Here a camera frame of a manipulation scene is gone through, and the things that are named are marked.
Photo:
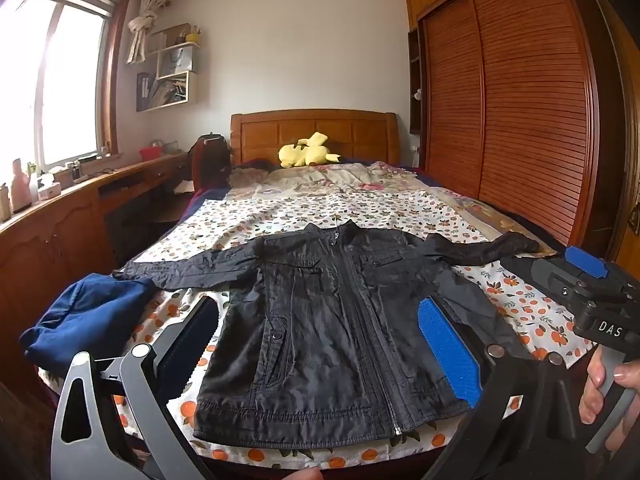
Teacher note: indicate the white wall shelf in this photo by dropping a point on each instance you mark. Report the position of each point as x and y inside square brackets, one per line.
[172, 95]

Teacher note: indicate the wooden bed headboard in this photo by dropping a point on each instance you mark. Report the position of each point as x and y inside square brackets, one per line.
[350, 130]

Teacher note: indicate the white tissue box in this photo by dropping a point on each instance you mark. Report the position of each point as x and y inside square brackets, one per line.
[49, 191]

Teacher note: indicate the red bowl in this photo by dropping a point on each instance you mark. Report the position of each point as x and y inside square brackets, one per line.
[150, 154]

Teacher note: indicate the black backpack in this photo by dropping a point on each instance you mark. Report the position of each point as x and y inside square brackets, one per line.
[217, 160]

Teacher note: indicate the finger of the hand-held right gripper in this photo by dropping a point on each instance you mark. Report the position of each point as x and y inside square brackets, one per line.
[550, 272]
[585, 260]

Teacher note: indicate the beige floral quilt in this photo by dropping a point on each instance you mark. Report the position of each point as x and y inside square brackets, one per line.
[325, 180]

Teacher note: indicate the wooden chair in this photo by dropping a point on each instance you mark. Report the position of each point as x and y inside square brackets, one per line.
[196, 160]

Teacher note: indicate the yellow cup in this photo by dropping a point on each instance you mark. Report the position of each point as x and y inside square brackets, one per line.
[192, 38]

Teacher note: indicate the wooden louvered wardrobe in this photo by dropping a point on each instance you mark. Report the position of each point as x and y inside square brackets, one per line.
[525, 110]

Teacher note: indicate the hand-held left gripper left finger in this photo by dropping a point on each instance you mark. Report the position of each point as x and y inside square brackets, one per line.
[192, 340]

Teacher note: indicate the white paper bag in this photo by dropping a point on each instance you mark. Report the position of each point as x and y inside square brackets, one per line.
[176, 61]

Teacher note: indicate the wooden desk cabinet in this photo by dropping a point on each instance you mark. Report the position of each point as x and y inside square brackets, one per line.
[50, 240]

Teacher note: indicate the wooden door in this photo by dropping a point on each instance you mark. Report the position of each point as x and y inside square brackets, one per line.
[631, 160]

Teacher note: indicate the person's right hand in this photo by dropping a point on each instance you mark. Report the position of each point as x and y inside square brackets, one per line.
[590, 405]

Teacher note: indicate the bed with orange-print sheet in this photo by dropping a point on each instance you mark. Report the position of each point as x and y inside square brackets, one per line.
[280, 212]

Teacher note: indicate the dark cup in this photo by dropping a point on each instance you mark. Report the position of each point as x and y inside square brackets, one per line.
[78, 171]

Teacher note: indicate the white paper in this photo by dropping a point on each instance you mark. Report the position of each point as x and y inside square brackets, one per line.
[184, 187]

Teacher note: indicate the window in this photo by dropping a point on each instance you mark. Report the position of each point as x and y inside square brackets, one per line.
[65, 85]

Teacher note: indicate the tied beige curtain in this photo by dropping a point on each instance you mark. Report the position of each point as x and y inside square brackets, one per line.
[142, 25]

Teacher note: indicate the dark file binders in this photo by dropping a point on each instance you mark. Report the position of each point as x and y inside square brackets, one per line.
[145, 91]

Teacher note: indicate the yellow plush toy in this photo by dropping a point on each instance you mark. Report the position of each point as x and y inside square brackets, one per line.
[305, 155]

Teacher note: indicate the black jacket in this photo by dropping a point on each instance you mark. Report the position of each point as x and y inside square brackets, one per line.
[310, 335]

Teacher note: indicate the folded blue garment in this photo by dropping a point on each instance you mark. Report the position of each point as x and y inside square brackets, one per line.
[85, 310]

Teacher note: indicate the navy blue blanket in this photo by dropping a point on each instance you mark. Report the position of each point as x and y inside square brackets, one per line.
[200, 200]

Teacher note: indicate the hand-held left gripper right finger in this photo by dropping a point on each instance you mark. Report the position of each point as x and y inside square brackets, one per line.
[447, 350]

